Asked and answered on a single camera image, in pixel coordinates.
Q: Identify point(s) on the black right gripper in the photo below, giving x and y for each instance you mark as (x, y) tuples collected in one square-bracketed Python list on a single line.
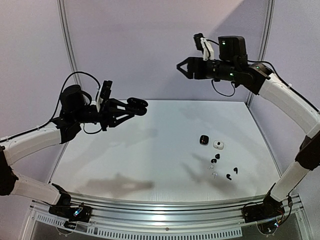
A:
[(197, 68)]

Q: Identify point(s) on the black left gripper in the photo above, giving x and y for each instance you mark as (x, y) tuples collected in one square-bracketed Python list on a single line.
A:
[(109, 113)]

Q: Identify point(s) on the black oval charging case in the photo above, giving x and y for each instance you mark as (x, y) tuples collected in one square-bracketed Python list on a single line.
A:
[(137, 106)]

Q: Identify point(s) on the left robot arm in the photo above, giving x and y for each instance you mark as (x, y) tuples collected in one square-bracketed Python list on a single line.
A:
[(76, 109)]

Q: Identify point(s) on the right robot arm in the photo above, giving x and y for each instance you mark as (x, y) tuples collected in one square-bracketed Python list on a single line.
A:
[(261, 79)]

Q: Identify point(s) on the small black charging case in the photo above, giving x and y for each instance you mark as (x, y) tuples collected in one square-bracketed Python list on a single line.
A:
[(204, 140)]

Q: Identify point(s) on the small white charging case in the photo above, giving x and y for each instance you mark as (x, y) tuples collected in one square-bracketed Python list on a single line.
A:
[(218, 145)]

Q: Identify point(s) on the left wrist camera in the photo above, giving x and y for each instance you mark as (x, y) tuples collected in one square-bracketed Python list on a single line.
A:
[(103, 94)]

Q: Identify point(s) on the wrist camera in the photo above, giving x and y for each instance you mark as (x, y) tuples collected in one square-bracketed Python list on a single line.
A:
[(203, 44), (103, 94)]

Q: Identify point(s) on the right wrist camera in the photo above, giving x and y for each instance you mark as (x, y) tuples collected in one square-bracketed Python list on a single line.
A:
[(203, 44)]

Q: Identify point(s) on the right aluminium wall post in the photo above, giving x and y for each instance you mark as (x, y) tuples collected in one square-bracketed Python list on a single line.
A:
[(260, 21)]

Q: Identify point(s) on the aluminium wall post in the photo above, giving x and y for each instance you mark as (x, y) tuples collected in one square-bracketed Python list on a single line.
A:
[(61, 6), (260, 21)]

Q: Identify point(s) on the left aluminium wall post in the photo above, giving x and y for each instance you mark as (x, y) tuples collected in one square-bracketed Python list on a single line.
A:
[(61, 6)]

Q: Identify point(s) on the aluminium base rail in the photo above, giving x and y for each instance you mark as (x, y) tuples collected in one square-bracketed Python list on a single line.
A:
[(113, 219)]

